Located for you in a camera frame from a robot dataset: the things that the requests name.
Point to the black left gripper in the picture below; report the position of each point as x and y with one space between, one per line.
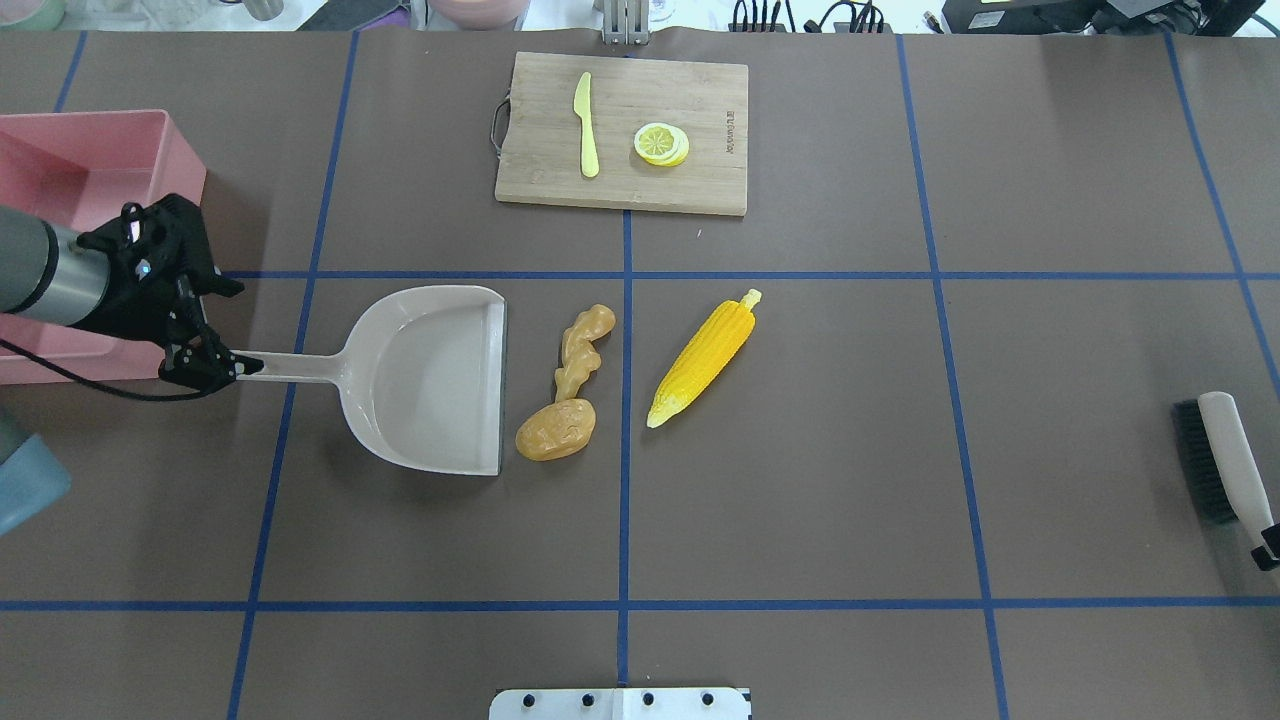
133 304

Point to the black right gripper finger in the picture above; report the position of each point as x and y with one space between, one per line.
1266 554

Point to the beige hand brush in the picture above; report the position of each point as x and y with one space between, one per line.
1218 464

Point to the beige plastic dustpan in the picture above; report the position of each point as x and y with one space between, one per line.
420 378

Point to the brown toy potato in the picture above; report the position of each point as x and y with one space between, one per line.
558 430

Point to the brown toy ginger root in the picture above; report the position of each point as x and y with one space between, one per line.
578 358

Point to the yellow toy corn cob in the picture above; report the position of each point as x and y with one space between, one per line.
704 357

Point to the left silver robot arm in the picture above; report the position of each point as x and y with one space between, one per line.
48 279

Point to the pink plastic bin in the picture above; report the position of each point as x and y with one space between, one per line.
77 170

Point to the bamboo cutting board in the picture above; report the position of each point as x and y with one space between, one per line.
538 158

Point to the yellow plastic knife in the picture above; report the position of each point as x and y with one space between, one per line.
582 106

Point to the pink bowl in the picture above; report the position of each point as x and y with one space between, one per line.
479 14

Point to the yellow lemon slices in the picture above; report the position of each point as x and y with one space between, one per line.
661 144

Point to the black power strip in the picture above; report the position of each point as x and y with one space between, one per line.
761 17

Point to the aluminium frame post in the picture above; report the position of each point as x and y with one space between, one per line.
625 22

